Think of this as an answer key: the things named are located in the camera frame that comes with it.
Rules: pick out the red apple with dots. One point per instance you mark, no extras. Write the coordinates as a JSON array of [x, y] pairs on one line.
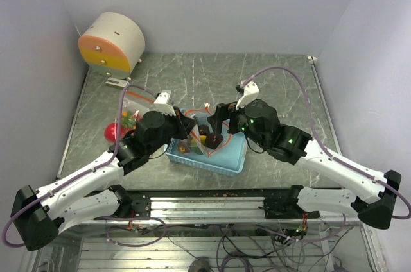
[[110, 132]]

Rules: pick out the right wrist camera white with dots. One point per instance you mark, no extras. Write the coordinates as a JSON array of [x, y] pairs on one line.
[[249, 93]]

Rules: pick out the spare clear plastic bag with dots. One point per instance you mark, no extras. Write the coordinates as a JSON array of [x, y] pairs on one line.
[[198, 149]]

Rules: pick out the round drawer cabinet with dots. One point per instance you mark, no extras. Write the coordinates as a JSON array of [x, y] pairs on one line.
[[112, 45]]

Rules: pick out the aluminium rail frame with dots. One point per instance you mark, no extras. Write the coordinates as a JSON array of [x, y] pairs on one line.
[[233, 231]]

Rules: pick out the clear orange zip bag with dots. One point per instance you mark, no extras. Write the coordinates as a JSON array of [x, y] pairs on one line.
[[133, 109]]

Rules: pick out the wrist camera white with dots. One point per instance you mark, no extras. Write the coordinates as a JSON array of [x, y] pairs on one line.
[[249, 93], [163, 103]]

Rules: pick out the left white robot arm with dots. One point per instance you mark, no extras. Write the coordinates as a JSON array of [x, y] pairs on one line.
[[94, 190]]

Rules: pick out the dark purple mangosteen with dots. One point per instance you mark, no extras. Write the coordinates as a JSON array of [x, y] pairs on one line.
[[184, 146]]

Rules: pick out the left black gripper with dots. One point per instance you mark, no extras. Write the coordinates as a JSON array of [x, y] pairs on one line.
[[183, 125]]

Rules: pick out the white bracket on table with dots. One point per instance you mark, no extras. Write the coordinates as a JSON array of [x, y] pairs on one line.
[[117, 83]]

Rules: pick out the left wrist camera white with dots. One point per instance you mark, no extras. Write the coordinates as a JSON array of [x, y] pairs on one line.
[[163, 103]]

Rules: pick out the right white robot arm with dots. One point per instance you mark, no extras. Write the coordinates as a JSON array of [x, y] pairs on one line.
[[366, 193]]

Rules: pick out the yellow green mango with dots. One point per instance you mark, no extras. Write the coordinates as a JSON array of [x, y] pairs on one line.
[[203, 139]]

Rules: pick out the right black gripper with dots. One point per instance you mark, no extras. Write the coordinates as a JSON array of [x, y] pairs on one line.
[[222, 113]]

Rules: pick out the light blue plastic basket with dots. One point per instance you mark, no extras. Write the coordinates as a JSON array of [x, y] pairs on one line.
[[229, 164]]

